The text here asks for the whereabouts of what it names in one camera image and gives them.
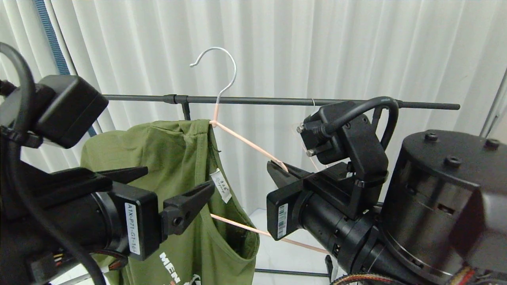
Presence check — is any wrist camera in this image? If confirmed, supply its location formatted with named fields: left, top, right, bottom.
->
left=296, top=101, right=389, bottom=220
left=0, top=74, right=109, bottom=150

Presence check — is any green printed sleeveless shirt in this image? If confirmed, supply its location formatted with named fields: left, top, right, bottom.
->
left=80, top=119, right=261, bottom=285

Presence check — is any white curtain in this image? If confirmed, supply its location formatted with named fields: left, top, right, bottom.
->
left=0, top=0, right=99, bottom=173
left=44, top=0, right=507, bottom=214

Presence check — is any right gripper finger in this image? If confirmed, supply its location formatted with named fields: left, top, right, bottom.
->
left=267, top=160, right=315, bottom=190

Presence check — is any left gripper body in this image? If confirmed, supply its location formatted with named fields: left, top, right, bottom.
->
left=51, top=192, right=164, bottom=261

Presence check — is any pink clothes hanger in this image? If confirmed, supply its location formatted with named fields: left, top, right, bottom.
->
left=189, top=47, right=329, bottom=254
left=292, top=105, right=320, bottom=171

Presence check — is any black clothes rack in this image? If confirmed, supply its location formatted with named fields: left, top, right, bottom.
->
left=102, top=94, right=461, bottom=283

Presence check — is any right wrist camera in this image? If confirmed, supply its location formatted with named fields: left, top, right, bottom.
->
left=296, top=101, right=389, bottom=220

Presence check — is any window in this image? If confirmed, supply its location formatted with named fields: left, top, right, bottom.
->
left=34, top=0, right=97, bottom=137

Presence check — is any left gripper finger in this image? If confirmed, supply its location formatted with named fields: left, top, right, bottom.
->
left=160, top=180, right=216, bottom=237
left=95, top=166, right=149, bottom=184

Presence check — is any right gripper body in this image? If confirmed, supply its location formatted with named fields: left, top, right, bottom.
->
left=266, top=162, right=387, bottom=274

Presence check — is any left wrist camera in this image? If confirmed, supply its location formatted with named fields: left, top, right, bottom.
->
left=0, top=74, right=109, bottom=150

